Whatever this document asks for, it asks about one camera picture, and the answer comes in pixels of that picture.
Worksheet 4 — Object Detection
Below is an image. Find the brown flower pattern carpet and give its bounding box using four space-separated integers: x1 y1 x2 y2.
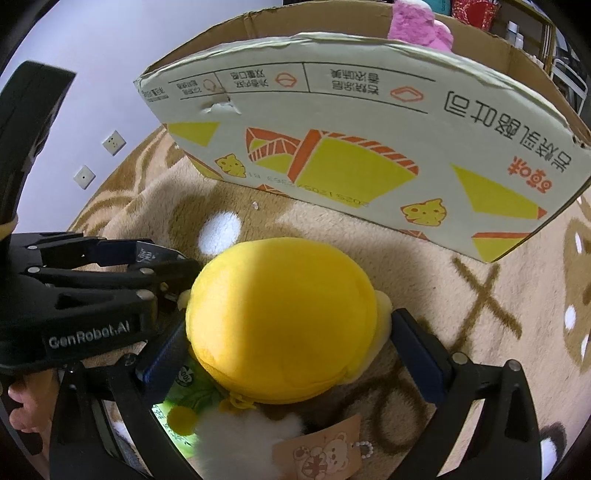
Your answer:
70 127 590 479

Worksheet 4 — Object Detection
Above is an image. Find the green tissue pack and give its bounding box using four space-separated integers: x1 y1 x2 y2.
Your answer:
152 357 222 459

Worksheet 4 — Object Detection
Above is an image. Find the brown bear paper tag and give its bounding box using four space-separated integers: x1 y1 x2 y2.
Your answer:
273 414 374 480

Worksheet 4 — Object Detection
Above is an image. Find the white fluffy chick plush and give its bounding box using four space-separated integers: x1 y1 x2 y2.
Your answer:
166 406 304 479

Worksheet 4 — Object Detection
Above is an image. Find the person left hand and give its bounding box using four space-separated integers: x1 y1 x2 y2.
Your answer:
8 369 59 434

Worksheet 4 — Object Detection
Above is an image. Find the pink bear plush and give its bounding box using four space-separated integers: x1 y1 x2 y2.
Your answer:
387 0 454 52

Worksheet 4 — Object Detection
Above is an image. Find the white trolley cart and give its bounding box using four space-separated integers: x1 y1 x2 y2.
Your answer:
550 58 588 115

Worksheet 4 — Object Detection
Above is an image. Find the yellow round plush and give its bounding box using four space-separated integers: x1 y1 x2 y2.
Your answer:
185 237 393 410

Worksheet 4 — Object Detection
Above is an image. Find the red gift bag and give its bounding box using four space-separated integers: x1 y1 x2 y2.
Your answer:
452 0 500 31

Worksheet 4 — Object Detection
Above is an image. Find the open cardboard box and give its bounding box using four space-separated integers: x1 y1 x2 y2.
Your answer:
135 1 590 263

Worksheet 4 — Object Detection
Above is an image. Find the wall power outlet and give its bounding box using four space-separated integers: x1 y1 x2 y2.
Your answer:
102 130 126 156

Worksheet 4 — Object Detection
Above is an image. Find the wall socket plate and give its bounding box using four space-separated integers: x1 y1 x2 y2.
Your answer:
73 165 96 190

